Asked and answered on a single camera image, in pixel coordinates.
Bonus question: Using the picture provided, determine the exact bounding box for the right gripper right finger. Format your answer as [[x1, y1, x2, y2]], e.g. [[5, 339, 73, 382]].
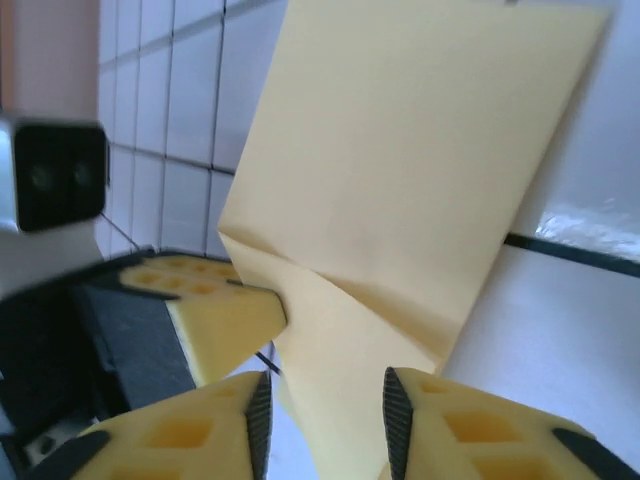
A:
[[381, 366, 639, 480]]

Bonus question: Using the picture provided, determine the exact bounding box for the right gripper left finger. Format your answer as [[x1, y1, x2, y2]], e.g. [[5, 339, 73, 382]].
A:
[[22, 370, 274, 480]]

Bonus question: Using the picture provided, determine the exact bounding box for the yellow cloth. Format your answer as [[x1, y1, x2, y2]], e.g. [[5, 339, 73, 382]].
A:
[[217, 0, 615, 480]]

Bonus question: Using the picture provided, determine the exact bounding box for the white grid table mat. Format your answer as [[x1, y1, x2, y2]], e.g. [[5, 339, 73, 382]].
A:
[[97, 0, 640, 480]]

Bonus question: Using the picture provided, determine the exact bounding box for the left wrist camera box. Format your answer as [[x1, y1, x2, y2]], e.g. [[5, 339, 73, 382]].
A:
[[0, 113, 111, 235]]

